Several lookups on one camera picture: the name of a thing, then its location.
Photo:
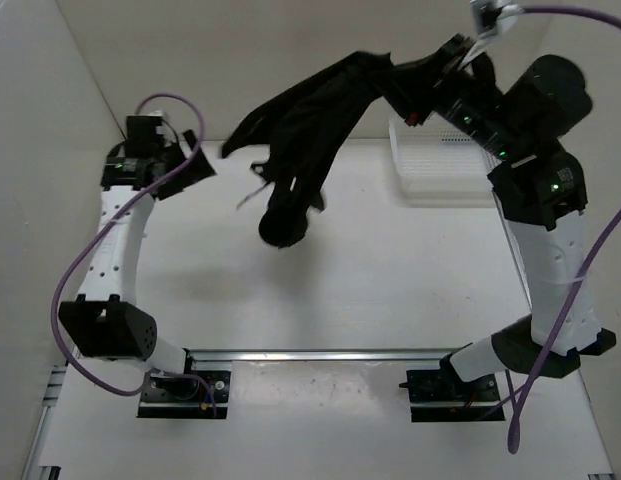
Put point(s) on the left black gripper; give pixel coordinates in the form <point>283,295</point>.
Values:
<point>196,172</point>

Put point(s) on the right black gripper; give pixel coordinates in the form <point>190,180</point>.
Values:
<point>421,82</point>

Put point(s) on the black shorts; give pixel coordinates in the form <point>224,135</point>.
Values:
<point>304,127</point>

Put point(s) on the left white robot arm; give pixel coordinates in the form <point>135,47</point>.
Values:
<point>121,331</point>

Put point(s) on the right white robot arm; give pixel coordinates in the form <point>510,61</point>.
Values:
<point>541,189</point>

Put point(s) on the white plastic basket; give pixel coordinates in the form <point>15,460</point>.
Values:
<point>438,166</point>

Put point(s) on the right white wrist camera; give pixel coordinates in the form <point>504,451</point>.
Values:
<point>494,17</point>

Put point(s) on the aluminium front rail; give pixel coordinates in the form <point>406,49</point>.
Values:
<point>329,355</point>

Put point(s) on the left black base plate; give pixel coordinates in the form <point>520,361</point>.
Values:
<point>203,395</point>

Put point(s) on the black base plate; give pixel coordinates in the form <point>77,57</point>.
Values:
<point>203,395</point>
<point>434,398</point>

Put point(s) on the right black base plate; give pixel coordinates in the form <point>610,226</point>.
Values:
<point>434,398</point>

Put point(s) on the aluminium left rail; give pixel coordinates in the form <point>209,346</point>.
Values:
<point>113,255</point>

